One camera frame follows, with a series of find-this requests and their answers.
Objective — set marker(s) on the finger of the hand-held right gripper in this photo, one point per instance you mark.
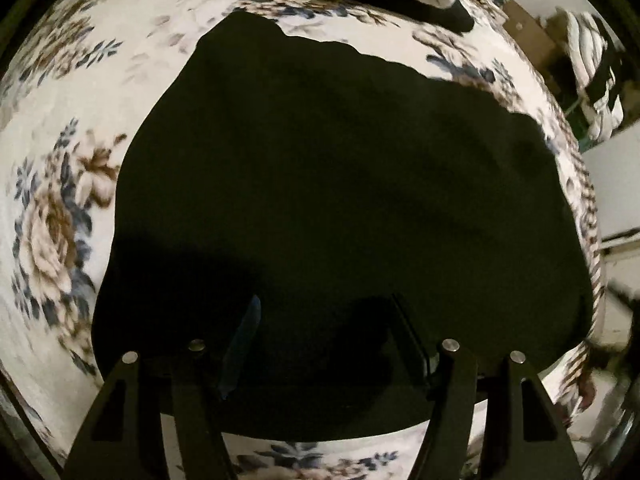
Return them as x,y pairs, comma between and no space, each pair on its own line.
627,300

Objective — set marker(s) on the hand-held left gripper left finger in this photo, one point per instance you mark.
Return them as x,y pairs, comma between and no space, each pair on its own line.
244,340

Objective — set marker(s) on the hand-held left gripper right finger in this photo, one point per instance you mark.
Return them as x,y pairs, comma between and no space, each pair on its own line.
417,345

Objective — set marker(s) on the black lion print long-sleeve shirt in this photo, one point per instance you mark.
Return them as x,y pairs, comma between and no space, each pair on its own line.
325,185

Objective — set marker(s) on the white wardrobe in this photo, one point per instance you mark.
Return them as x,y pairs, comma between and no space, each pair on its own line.
617,185

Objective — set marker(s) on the large cardboard box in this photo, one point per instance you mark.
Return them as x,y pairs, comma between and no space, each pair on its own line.
530,35

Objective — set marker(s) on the floral bed quilt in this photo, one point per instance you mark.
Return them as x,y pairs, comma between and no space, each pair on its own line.
75,85

